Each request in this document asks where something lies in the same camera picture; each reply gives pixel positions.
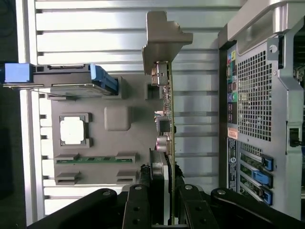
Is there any green RAM stick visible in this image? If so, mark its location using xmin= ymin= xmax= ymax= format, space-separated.
xmin=56 ymin=156 xmax=134 ymax=165

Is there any grey plastic parts rack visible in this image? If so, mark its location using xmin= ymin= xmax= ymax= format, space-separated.
xmin=45 ymin=75 xmax=167 ymax=187

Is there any silver CPU chip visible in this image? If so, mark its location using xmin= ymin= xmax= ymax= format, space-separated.
xmin=59 ymin=115 xmax=86 ymax=145

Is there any grey open PC case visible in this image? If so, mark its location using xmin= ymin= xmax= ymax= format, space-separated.
xmin=217 ymin=0 xmax=305 ymax=208

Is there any hard disk with blue caddy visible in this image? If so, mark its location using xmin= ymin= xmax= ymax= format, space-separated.
xmin=0 ymin=62 xmax=119 ymax=96

